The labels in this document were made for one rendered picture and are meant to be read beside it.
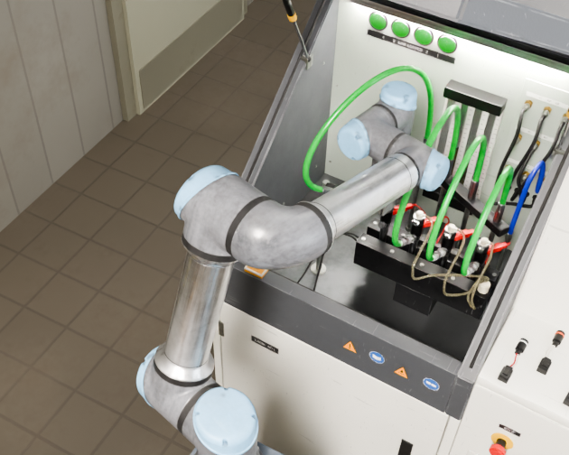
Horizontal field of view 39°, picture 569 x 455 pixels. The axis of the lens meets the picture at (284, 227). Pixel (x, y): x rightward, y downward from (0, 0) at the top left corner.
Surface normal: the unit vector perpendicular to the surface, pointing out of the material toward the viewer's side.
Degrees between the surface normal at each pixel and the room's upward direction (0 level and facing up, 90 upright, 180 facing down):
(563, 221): 76
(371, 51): 90
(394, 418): 90
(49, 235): 0
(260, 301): 90
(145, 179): 0
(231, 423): 7
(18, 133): 90
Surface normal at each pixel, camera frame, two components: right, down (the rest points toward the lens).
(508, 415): -0.52, 0.61
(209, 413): 0.12, -0.62
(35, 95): 0.88, 0.36
